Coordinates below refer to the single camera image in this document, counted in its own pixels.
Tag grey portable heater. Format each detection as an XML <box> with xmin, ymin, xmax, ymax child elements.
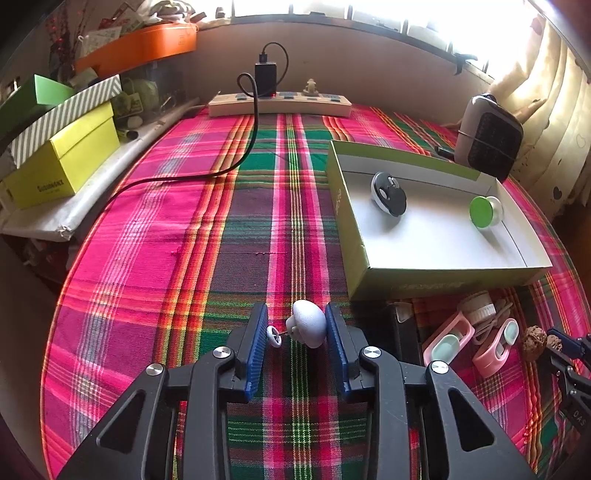
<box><xmin>455</xmin><ymin>93</ymin><xmax>525</xmax><ymax>182</ymax></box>

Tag green cardboard box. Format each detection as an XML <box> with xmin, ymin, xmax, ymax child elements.
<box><xmin>325</xmin><ymin>140</ymin><xmax>553</xmax><ymax>302</ymax></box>

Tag red flower branches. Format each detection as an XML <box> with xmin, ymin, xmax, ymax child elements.
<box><xmin>46</xmin><ymin>9</ymin><xmax>84</xmax><ymax>79</ymax></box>

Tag pink clip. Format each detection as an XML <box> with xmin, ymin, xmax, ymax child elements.
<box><xmin>472</xmin><ymin>318</ymin><xmax>519</xmax><ymax>377</ymax></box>
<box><xmin>422</xmin><ymin>310</ymin><xmax>475</xmax><ymax>365</ymax></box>

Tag white round gadget with cord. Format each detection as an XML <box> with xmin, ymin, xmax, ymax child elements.
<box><xmin>457</xmin><ymin>292</ymin><xmax>511</xmax><ymax>333</ymax></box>

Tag cream curtain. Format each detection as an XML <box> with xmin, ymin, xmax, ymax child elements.
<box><xmin>485</xmin><ymin>14</ymin><xmax>591</xmax><ymax>222</ymax></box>

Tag pale green jar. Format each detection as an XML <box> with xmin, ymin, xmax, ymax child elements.
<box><xmin>122</xmin><ymin>76</ymin><xmax>160</xmax><ymax>112</ymax></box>

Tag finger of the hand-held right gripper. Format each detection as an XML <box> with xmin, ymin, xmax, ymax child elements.
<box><xmin>547</xmin><ymin>355</ymin><xmax>591</xmax><ymax>398</ymax></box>
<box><xmin>548</xmin><ymin>328</ymin><xmax>591</xmax><ymax>360</ymax></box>

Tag green round lid container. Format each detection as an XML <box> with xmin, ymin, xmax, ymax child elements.
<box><xmin>469</xmin><ymin>195</ymin><xmax>504</xmax><ymax>228</ymax></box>

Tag black charger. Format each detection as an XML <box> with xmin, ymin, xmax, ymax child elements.
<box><xmin>255</xmin><ymin>64</ymin><xmax>278</xmax><ymax>99</ymax></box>

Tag black power cable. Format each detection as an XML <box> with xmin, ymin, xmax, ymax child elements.
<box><xmin>78</xmin><ymin>72</ymin><xmax>259</xmax><ymax>241</ymax></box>

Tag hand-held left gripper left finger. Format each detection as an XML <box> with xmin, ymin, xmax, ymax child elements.
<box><xmin>55</xmin><ymin>302</ymin><xmax>271</xmax><ymax>480</ymax></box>

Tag black window hook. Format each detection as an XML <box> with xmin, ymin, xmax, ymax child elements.
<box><xmin>450</xmin><ymin>51</ymin><xmax>478</xmax><ymax>75</ymax></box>

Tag yellow cardboard box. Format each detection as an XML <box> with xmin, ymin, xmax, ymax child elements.
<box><xmin>0</xmin><ymin>100</ymin><xmax>122</xmax><ymax>210</ymax></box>

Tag white crumpled bag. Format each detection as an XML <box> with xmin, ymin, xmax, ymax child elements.
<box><xmin>148</xmin><ymin>0</ymin><xmax>199</xmax><ymax>24</ymax></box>

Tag beige power strip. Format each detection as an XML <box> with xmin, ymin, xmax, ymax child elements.
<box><xmin>208</xmin><ymin>91</ymin><xmax>353</xmax><ymax>118</ymax></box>

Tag black rectangular case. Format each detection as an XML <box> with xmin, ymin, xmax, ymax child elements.
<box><xmin>387</xmin><ymin>301</ymin><xmax>423</xmax><ymax>367</ymax></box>

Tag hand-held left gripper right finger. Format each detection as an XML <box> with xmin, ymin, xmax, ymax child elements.
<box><xmin>324</xmin><ymin>302</ymin><xmax>539</xmax><ymax>480</ymax></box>

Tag pink green plaid cloth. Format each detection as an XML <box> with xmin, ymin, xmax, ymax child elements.
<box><xmin>41</xmin><ymin>104</ymin><xmax>587</xmax><ymax>480</ymax></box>

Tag black charger cable loop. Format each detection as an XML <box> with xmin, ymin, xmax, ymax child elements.
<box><xmin>259</xmin><ymin>42</ymin><xmax>290</xmax><ymax>95</ymax></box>

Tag grey striped box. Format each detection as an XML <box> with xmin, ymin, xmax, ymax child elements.
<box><xmin>10</xmin><ymin>75</ymin><xmax>122</xmax><ymax>169</ymax></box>

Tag black and white round gadget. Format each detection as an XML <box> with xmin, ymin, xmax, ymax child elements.
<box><xmin>370</xmin><ymin>172</ymin><xmax>407</xmax><ymax>217</ymax></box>

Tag green box lid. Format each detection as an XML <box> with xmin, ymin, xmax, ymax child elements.
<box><xmin>0</xmin><ymin>74</ymin><xmax>77</xmax><ymax>139</ymax></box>

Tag orange box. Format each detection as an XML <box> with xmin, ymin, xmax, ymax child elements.
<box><xmin>74</xmin><ymin>24</ymin><xmax>198</xmax><ymax>77</ymax></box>

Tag white mushroom-shaped knob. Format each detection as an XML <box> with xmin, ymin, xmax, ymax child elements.
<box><xmin>267</xmin><ymin>300</ymin><xmax>328</xmax><ymax>349</ymax></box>

